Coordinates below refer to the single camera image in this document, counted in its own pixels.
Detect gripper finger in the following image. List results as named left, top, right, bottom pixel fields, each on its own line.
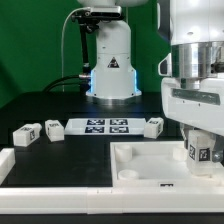
left=212, top=134, right=224, bottom=163
left=180, top=123, right=192, bottom=148

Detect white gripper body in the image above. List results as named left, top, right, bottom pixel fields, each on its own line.
left=157, top=56, right=224, bottom=138

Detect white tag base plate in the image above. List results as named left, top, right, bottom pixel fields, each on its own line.
left=65, top=118, right=146, bottom=135

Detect black cables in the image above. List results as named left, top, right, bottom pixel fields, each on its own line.
left=42, top=74, right=92, bottom=93

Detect white camera cable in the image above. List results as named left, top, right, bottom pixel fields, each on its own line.
left=60, top=6, right=91, bottom=93

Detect white U-shaped fence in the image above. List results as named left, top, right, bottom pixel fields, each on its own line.
left=0, top=146, right=224, bottom=215

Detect white square tabletop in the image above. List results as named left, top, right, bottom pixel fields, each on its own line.
left=110, top=141, right=224, bottom=188

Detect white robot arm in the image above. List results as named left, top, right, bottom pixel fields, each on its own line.
left=77, top=0, right=224, bottom=162

